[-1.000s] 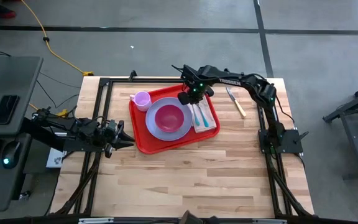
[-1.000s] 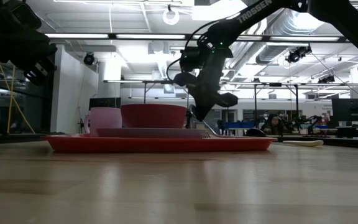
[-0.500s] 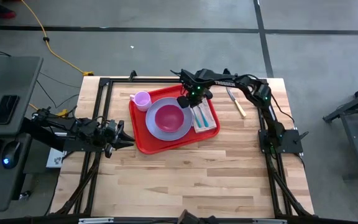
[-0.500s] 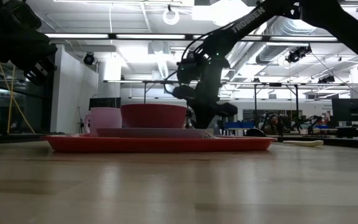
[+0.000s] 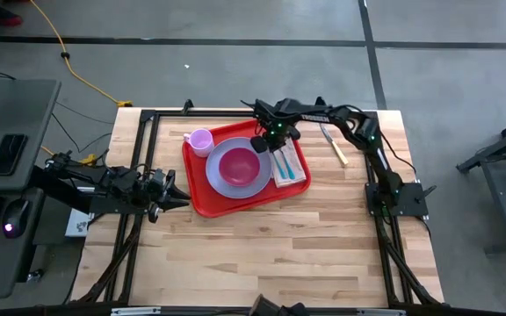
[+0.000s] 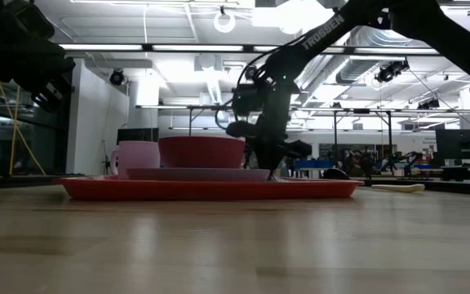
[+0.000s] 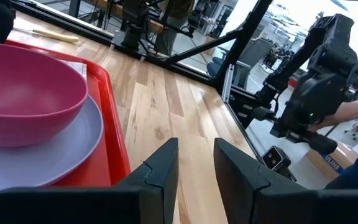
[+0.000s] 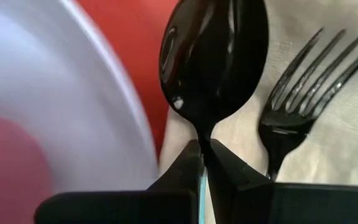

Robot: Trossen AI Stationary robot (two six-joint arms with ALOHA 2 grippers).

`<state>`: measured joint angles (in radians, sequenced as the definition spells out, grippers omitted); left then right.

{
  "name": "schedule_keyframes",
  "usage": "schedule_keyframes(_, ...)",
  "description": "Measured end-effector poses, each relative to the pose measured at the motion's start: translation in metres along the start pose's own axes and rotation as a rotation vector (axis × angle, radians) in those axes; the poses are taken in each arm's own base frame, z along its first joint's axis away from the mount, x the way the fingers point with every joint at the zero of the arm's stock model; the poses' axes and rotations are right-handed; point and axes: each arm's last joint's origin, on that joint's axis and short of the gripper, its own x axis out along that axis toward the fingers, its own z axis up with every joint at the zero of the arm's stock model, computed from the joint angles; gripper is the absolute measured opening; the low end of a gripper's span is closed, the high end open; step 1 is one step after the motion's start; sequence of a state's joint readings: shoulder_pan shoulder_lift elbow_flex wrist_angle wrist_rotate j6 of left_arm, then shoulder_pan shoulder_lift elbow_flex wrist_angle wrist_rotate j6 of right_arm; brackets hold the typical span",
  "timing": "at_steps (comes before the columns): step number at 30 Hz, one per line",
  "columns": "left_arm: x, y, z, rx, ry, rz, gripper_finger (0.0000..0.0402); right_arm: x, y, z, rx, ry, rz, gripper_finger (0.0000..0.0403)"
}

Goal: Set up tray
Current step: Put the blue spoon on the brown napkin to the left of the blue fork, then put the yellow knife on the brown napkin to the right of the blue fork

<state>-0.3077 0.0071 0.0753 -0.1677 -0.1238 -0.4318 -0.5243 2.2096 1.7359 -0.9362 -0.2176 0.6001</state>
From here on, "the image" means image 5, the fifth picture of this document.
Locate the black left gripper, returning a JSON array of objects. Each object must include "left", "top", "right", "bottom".
[{"left": 145, "top": 169, "right": 192, "bottom": 224}]

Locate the fork with teal handle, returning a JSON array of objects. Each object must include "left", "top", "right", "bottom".
[{"left": 272, "top": 151, "right": 288, "bottom": 180}]

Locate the spoon with teal handle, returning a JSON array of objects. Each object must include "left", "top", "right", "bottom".
[{"left": 280, "top": 147, "right": 297, "bottom": 181}]

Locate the lavender plastic plate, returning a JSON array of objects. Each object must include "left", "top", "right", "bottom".
[{"left": 205, "top": 136, "right": 274, "bottom": 200}]

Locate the beige napkin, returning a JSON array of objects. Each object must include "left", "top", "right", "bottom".
[{"left": 270, "top": 139, "right": 307, "bottom": 189}]

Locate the magenta plastic bowl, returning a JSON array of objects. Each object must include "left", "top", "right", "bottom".
[{"left": 218, "top": 147, "right": 262, "bottom": 188}]

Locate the pink plastic mug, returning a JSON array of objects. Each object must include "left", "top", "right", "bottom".
[{"left": 183, "top": 127, "right": 215, "bottom": 158}]

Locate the red plastic tray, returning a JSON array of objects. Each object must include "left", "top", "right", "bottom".
[{"left": 181, "top": 118, "right": 312, "bottom": 219}]

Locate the white box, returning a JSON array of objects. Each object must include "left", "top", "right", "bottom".
[{"left": 64, "top": 208, "right": 92, "bottom": 238}]

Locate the black diagonal beam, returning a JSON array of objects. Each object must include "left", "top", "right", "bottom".
[{"left": 31, "top": 166, "right": 91, "bottom": 215}]

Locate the black computer mouse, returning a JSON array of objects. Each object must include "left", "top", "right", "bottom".
[{"left": 1, "top": 198, "right": 31, "bottom": 240}]

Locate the black smartphone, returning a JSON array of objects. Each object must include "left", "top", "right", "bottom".
[{"left": 0, "top": 133, "right": 29, "bottom": 176}]

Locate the grey side desk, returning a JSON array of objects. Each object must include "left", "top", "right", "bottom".
[{"left": 0, "top": 78, "right": 61, "bottom": 300}]

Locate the grey metal cart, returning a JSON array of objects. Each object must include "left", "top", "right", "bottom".
[{"left": 456, "top": 110, "right": 506, "bottom": 256}]

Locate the knife with wooden handle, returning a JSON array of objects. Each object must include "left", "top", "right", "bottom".
[{"left": 319, "top": 124, "right": 350, "bottom": 167}]

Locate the black metal table frame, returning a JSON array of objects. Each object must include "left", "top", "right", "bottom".
[{"left": 70, "top": 96, "right": 447, "bottom": 308}]

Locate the yellow cord with splitter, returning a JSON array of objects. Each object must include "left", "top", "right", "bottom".
[{"left": 40, "top": 146, "right": 98, "bottom": 167}]

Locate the silver metal bracket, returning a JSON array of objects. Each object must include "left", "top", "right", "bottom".
[
  {"left": 356, "top": 308, "right": 406, "bottom": 316},
  {"left": 111, "top": 306, "right": 162, "bottom": 316}
]

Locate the black camera on mount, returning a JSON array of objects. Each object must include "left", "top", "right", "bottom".
[{"left": 248, "top": 293, "right": 311, "bottom": 316}]

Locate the yellow extension cord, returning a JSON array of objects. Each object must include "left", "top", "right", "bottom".
[{"left": 28, "top": 0, "right": 134, "bottom": 109}]

